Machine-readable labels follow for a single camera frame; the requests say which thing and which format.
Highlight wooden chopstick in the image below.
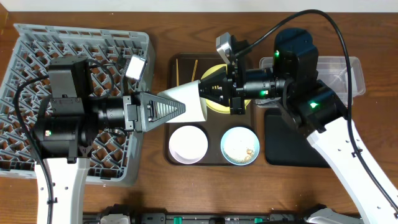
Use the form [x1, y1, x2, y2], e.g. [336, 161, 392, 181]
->
[191, 59, 198, 82]
[175, 58, 179, 86]

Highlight dark brown serving tray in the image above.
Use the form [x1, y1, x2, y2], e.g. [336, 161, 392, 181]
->
[167, 53, 254, 166]

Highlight black waste tray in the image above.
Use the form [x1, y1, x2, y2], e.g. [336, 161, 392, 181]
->
[264, 108, 329, 168]

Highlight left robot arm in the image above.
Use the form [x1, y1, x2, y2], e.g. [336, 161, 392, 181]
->
[32, 55, 186, 223]

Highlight white paper cup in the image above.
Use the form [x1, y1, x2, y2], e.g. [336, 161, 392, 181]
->
[157, 80, 207, 123]

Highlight yellow plate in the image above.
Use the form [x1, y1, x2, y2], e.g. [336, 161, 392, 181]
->
[200, 64, 236, 114]

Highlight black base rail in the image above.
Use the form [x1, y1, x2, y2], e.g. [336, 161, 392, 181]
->
[82, 204, 364, 224]

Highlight light blue bowl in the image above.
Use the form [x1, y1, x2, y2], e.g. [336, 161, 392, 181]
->
[220, 127, 260, 166]

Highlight clear plastic bin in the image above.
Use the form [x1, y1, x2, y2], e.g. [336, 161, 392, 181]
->
[254, 55, 366, 108]

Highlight pink bowl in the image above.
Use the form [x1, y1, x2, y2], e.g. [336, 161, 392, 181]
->
[169, 126, 208, 164]

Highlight grey dishwasher rack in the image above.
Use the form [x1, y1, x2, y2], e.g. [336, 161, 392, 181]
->
[1, 24, 156, 187]

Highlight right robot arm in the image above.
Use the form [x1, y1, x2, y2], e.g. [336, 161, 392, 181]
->
[198, 28, 397, 223]

